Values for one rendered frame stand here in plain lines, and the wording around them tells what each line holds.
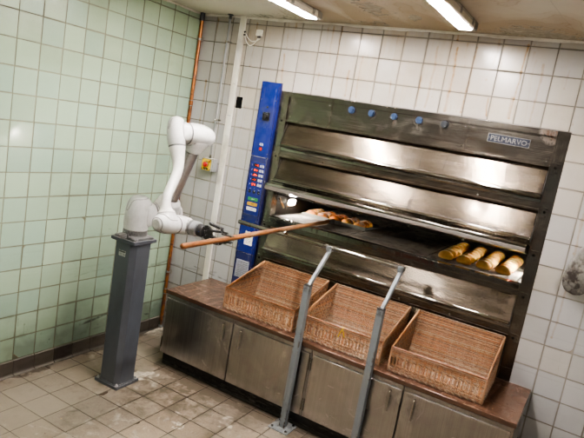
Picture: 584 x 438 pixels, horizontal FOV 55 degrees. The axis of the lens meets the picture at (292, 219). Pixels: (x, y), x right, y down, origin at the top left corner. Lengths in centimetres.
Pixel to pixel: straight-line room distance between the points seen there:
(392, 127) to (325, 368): 161
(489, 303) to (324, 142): 153
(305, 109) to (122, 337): 199
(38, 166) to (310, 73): 190
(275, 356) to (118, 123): 193
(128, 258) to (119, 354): 65
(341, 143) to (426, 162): 62
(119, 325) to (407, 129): 225
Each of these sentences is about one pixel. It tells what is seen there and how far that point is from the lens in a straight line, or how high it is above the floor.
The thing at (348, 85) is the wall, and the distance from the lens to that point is 396.
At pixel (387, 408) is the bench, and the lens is 347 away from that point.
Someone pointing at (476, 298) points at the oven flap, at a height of 102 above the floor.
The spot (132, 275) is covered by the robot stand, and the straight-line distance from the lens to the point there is 375.
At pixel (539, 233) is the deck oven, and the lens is 361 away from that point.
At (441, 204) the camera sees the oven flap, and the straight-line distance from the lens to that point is 371.
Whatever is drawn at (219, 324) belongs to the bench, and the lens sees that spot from 394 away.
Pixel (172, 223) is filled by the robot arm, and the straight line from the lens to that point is 323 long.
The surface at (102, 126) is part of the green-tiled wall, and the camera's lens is 409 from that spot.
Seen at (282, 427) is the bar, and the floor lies 1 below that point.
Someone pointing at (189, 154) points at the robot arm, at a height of 159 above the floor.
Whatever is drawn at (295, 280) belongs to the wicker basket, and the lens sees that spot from 411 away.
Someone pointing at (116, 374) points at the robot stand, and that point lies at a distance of 400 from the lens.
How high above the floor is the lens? 190
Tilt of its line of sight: 10 degrees down
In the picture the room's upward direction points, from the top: 10 degrees clockwise
